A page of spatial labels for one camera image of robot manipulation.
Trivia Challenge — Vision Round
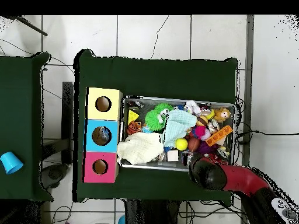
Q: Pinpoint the cream muslin cloth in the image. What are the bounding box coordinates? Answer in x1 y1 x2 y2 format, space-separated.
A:
116 132 166 166

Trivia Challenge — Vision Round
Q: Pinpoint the mint green muslin cloth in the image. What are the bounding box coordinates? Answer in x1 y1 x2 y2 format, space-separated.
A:
163 109 198 148

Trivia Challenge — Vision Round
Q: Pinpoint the shallow clear mesh bin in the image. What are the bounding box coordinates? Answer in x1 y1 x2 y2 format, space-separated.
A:
120 96 236 174

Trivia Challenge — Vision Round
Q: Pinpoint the wooden box with three holes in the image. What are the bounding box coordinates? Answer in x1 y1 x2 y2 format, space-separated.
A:
83 86 123 184

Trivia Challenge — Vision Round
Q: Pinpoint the large green spiky ball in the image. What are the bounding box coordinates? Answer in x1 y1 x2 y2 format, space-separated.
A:
144 110 167 132

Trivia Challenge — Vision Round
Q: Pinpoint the orange tiger plush toy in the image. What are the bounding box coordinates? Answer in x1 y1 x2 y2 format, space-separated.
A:
127 121 142 136

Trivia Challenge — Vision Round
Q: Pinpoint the yellow cheese wedge toy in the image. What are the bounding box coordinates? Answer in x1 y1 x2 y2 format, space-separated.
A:
128 108 140 124

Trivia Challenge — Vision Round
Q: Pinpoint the small green spiky ball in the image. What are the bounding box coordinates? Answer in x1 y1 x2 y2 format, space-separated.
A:
157 102 173 115

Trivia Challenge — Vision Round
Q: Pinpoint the yellow green rubber ball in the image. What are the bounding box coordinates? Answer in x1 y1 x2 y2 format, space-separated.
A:
176 138 190 152

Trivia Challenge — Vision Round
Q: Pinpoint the small wooden cube block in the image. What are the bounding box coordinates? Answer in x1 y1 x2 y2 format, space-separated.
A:
166 149 180 162

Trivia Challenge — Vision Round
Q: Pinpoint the pink spiky ball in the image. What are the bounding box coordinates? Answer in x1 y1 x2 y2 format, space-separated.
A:
194 125 209 141

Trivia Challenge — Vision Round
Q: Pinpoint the orange plastic toy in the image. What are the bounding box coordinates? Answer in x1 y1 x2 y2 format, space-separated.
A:
206 125 234 146

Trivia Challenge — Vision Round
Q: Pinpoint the small brown plush doll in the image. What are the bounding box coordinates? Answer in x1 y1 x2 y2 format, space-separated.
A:
214 107 232 122

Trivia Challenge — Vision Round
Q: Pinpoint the green cloth side table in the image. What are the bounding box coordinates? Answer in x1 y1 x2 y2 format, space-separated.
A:
0 52 51 201

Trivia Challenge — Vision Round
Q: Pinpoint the blue plastic cup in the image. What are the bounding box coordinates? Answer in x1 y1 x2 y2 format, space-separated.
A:
0 151 24 176

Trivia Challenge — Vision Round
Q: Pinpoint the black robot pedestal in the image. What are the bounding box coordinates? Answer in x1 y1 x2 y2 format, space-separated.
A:
123 199 187 224

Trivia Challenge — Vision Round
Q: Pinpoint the black cable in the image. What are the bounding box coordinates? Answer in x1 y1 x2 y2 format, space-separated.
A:
235 129 299 142

